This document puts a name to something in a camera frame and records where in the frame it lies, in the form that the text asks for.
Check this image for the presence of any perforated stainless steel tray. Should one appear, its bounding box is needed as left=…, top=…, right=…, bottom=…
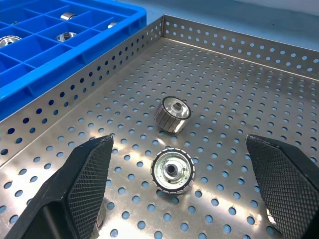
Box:
left=0, top=14, right=319, bottom=239

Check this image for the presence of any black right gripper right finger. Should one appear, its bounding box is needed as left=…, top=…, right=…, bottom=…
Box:
left=245, top=133, right=319, bottom=239

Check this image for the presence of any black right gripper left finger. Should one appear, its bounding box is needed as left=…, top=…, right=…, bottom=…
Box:
left=4, top=135, right=115, bottom=239

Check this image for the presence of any blue compartment tray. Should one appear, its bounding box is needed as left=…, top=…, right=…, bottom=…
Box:
left=0, top=0, right=147, bottom=122

